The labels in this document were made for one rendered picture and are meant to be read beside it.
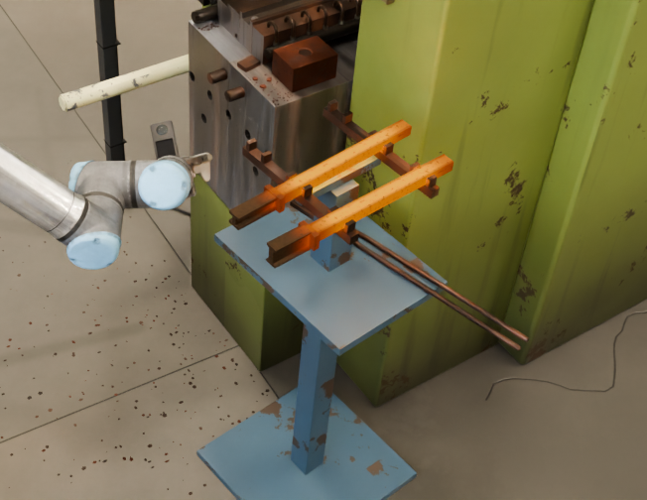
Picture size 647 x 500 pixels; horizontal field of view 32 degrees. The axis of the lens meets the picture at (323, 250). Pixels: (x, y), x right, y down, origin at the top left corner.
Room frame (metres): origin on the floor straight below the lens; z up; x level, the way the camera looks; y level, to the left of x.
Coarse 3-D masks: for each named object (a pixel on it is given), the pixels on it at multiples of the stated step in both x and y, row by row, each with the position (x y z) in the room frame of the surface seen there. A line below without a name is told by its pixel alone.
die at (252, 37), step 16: (224, 0) 2.25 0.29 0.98; (240, 0) 2.24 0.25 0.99; (256, 0) 2.24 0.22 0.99; (272, 0) 2.25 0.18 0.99; (320, 0) 2.26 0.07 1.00; (352, 0) 2.28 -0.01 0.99; (224, 16) 2.23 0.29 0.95; (240, 16) 2.18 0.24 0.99; (272, 16) 2.17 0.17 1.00; (304, 16) 2.20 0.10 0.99; (320, 16) 2.20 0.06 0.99; (336, 16) 2.22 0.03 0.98; (352, 16) 2.25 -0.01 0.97; (240, 32) 2.18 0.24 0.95; (256, 32) 2.12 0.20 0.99; (272, 32) 2.12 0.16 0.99; (288, 32) 2.14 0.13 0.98; (304, 32) 2.17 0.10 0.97; (256, 48) 2.12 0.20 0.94
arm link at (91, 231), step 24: (0, 144) 1.43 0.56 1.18; (0, 168) 1.39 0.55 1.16; (24, 168) 1.41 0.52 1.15; (0, 192) 1.37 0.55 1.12; (24, 192) 1.38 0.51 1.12; (48, 192) 1.40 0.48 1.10; (72, 192) 1.44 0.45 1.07; (96, 192) 1.50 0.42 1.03; (24, 216) 1.38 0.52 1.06; (48, 216) 1.38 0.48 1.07; (72, 216) 1.40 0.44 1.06; (96, 216) 1.42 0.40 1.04; (120, 216) 1.47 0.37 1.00; (72, 240) 1.38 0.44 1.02; (96, 240) 1.38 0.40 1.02; (120, 240) 1.42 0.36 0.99; (96, 264) 1.38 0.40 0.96
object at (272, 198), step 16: (384, 128) 1.77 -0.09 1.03; (400, 128) 1.77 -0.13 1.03; (368, 144) 1.71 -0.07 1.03; (384, 144) 1.73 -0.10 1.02; (336, 160) 1.66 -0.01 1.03; (352, 160) 1.67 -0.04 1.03; (304, 176) 1.60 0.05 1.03; (320, 176) 1.60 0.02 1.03; (272, 192) 1.54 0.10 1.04; (288, 192) 1.55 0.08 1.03; (240, 208) 1.49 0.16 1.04; (256, 208) 1.49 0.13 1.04; (272, 208) 1.52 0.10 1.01; (240, 224) 1.47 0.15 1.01
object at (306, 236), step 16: (432, 160) 1.69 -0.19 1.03; (448, 160) 1.69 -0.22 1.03; (416, 176) 1.63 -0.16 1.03; (384, 192) 1.58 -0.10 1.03; (400, 192) 1.59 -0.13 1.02; (352, 208) 1.52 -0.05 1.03; (368, 208) 1.53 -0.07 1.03; (304, 224) 1.46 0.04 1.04; (320, 224) 1.47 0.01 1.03; (336, 224) 1.48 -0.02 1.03; (272, 240) 1.41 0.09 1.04; (288, 240) 1.41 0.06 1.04; (304, 240) 1.44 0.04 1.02; (320, 240) 1.45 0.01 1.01; (272, 256) 1.39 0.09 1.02; (288, 256) 1.41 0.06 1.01
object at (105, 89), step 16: (160, 64) 2.43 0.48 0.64; (176, 64) 2.44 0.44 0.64; (112, 80) 2.34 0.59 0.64; (128, 80) 2.36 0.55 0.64; (144, 80) 2.38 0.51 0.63; (160, 80) 2.41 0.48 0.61; (64, 96) 2.25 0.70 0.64; (80, 96) 2.27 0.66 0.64; (96, 96) 2.29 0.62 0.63; (112, 96) 2.32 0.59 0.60
